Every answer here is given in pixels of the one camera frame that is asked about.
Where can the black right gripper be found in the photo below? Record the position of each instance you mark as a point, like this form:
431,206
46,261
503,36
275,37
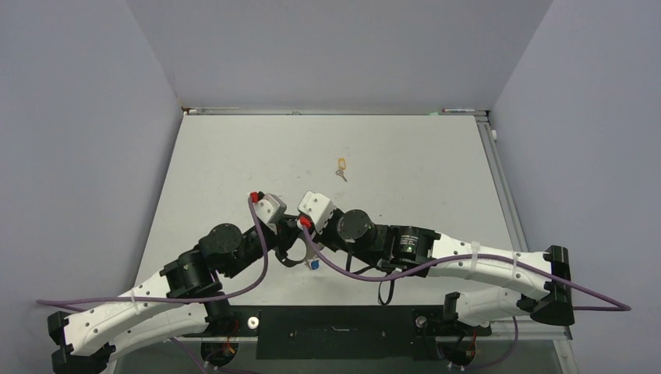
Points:
323,235

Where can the silver key with yellow tag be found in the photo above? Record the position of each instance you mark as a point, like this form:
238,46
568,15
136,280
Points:
341,174

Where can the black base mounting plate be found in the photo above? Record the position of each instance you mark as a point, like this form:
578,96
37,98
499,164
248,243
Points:
346,332

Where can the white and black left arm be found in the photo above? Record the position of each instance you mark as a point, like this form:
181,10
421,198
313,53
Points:
190,294

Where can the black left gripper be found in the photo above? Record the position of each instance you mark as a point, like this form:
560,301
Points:
288,227

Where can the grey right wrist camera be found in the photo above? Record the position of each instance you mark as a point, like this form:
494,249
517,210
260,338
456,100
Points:
318,208

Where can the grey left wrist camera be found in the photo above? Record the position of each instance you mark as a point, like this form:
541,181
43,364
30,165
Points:
270,209

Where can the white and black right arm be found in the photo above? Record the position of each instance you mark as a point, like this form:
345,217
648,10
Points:
530,284

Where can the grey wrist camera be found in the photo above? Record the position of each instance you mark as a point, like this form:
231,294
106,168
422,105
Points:
270,209
318,208

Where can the large metal keyring organizer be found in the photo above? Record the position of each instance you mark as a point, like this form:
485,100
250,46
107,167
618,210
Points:
298,255

